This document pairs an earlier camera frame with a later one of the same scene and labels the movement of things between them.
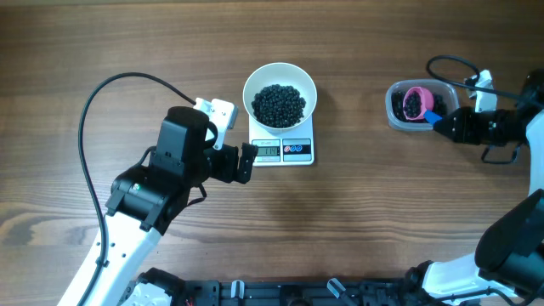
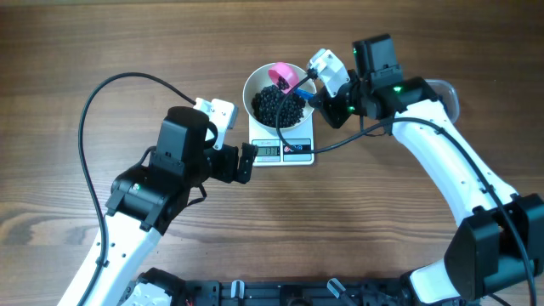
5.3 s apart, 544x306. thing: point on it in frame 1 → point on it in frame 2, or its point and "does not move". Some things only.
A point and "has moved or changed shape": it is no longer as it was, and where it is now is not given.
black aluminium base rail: (301, 292) does not move
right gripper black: (462, 116) → (328, 103)
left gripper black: (229, 172) does not move
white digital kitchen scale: (289, 147) does not move
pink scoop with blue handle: (427, 103) has moved or changed shape
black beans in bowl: (278, 106) does not move
